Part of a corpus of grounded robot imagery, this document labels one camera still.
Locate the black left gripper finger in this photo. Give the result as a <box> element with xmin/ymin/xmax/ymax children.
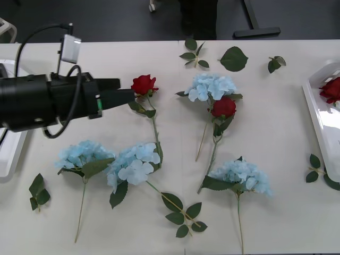
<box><xmin>95</xmin><ymin>78</ymin><xmax>122</xmax><ymax>92</ymax></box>
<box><xmin>98</xmin><ymin>89</ymin><xmax>137</xmax><ymax>111</ymax></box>

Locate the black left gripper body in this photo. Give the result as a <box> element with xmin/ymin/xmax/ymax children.
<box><xmin>47</xmin><ymin>71</ymin><xmax>104</xmax><ymax>126</ymax></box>

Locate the red rose with green stem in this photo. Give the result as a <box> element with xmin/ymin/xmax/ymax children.
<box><xmin>197</xmin><ymin>96</ymin><xmax>237</xmax><ymax>194</ymax></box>
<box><xmin>128</xmin><ymin>74</ymin><xmax>164</xmax><ymax>172</ymax></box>

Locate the pale blue flower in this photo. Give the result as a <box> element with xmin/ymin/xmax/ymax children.
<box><xmin>175</xmin><ymin>72</ymin><xmax>244</xmax><ymax>162</ymax></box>
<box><xmin>54</xmin><ymin>140</ymin><xmax>117</xmax><ymax>244</ymax></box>
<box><xmin>106</xmin><ymin>142</ymin><xmax>208</xmax><ymax>239</ymax></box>
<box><xmin>201</xmin><ymin>156</ymin><xmax>274</xmax><ymax>255</ymax></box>

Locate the pale blue flower, green stem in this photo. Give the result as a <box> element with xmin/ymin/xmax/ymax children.
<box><xmin>201</xmin><ymin>156</ymin><xmax>274</xmax><ymax>255</ymax></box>
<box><xmin>54</xmin><ymin>140</ymin><xmax>117</xmax><ymax>244</ymax></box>

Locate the pale blue flower, leafy stem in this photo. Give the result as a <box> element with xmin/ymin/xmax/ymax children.
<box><xmin>106</xmin><ymin>142</ymin><xmax>208</xmax><ymax>239</ymax></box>

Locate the loose green leaf twig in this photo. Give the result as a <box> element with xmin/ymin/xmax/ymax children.
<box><xmin>28</xmin><ymin>173</ymin><xmax>51</xmax><ymax>213</ymax></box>
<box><xmin>179</xmin><ymin>38</ymin><xmax>210</xmax><ymax>69</ymax></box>
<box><xmin>305</xmin><ymin>153</ymin><xmax>340</xmax><ymax>191</ymax></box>

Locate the shallow white box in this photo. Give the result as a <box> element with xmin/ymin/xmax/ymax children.
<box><xmin>0</xmin><ymin>59</ymin><xmax>29</xmax><ymax>184</ymax></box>
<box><xmin>302</xmin><ymin>59</ymin><xmax>340</xmax><ymax>182</ymax></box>

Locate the person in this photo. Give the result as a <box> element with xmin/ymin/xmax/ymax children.
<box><xmin>180</xmin><ymin>0</ymin><xmax>218</xmax><ymax>40</ymax></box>

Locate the large loose green leaf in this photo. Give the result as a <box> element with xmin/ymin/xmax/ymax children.
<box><xmin>217</xmin><ymin>46</ymin><xmax>249</xmax><ymax>72</ymax></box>

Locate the black table base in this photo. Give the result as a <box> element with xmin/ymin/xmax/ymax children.
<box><xmin>233</xmin><ymin>0</ymin><xmax>282</xmax><ymax>39</ymax></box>

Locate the small curled green leaf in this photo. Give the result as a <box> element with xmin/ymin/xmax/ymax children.
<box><xmin>267</xmin><ymin>55</ymin><xmax>287</xmax><ymax>74</ymax></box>

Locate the red rose in box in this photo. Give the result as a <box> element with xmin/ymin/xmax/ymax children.
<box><xmin>318</xmin><ymin>76</ymin><xmax>340</xmax><ymax>107</ymax></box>

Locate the pale grey left wrist camera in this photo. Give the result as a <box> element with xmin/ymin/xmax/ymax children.
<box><xmin>57</xmin><ymin>33</ymin><xmax>82</xmax><ymax>74</ymax></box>

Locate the black left wrist camera cable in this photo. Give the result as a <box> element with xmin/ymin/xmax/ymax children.
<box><xmin>14</xmin><ymin>23</ymin><xmax>82</xmax><ymax>139</ymax></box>

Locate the white chair frame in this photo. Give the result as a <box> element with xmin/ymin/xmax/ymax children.
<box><xmin>0</xmin><ymin>18</ymin><xmax>19</xmax><ymax>44</ymax></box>

